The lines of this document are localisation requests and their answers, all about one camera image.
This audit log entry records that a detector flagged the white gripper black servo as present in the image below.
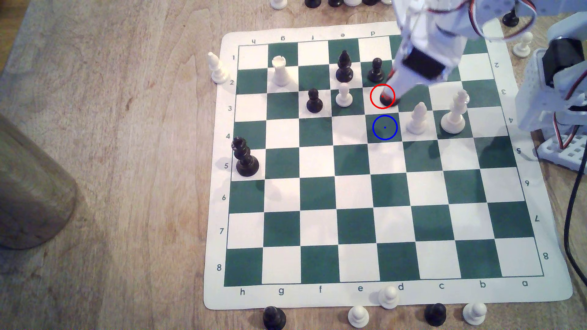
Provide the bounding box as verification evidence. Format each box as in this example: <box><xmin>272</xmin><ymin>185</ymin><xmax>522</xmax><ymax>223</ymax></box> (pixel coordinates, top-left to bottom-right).
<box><xmin>384</xmin><ymin>0</ymin><xmax>475</xmax><ymax>102</ymax></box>

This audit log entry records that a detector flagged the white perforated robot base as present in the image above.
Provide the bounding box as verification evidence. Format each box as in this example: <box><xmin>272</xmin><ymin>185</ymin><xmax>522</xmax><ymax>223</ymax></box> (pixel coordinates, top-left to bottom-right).
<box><xmin>536</xmin><ymin>129</ymin><xmax>587</xmax><ymax>172</ymax></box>

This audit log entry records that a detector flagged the white bishop chess piece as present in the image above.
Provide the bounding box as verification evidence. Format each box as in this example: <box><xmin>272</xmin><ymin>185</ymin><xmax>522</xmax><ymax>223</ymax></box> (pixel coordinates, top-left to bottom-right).
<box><xmin>407</xmin><ymin>102</ymin><xmax>428</xmax><ymax>135</ymax></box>
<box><xmin>207</xmin><ymin>52</ymin><xmax>228</xmax><ymax>84</ymax></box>

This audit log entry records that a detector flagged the black bishop chess piece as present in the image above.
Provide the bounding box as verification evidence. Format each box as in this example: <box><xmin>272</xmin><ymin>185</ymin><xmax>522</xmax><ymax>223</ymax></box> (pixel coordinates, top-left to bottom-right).
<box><xmin>336</xmin><ymin>50</ymin><xmax>354</xmax><ymax>83</ymax></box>

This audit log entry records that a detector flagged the white pawn chess piece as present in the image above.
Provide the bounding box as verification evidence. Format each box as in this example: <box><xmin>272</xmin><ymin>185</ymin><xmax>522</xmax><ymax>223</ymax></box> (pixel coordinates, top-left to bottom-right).
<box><xmin>512</xmin><ymin>31</ymin><xmax>533</xmax><ymax>58</ymax></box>
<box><xmin>378</xmin><ymin>286</ymin><xmax>400</xmax><ymax>310</ymax></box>
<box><xmin>348</xmin><ymin>306</ymin><xmax>370</xmax><ymax>328</ymax></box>
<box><xmin>462</xmin><ymin>302</ymin><xmax>488</xmax><ymax>326</ymax></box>
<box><xmin>336</xmin><ymin>83</ymin><xmax>354</xmax><ymax>108</ymax></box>

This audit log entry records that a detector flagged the white queen chess piece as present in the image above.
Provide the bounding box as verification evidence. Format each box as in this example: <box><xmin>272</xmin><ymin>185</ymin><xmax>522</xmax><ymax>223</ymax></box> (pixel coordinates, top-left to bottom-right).
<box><xmin>441</xmin><ymin>90</ymin><xmax>471</xmax><ymax>135</ymax></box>

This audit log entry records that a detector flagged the white rook chess piece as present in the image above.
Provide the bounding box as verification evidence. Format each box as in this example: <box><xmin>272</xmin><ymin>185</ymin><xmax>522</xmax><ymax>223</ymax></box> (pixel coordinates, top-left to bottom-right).
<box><xmin>271</xmin><ymin>55</ymin><xmax>291</xmax><ymax>87</ymax></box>

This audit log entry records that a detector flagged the green and white chess mat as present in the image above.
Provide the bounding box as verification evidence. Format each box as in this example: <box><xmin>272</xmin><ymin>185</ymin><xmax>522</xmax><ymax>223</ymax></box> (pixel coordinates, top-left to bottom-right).
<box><xmin>203</xmin><ymin>15</ymin><xmax>573</xmax><ymax>311</ymax></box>

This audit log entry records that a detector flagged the black king on h5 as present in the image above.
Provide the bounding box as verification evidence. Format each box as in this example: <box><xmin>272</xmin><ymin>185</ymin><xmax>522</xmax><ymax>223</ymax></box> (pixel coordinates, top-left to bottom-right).
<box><xmin>231</xmin><ymin>137</ymin><xmax>260</xmax><ymax>178</ymax></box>

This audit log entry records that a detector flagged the blurry brown wooden cylinder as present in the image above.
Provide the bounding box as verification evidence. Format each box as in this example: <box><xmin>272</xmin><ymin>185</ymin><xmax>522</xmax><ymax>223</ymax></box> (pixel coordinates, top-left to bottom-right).
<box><xmin>0</xmin><ymin>114</ymin><xmax>78</xmax><ymax>251</ymax></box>

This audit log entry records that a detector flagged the black cable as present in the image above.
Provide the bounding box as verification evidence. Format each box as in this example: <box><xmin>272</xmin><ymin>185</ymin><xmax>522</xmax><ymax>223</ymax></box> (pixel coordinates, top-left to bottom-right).
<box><xmin>562</xmin><ymin>153</ymin><xmax>587</xmax><ymax>278</ymax></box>

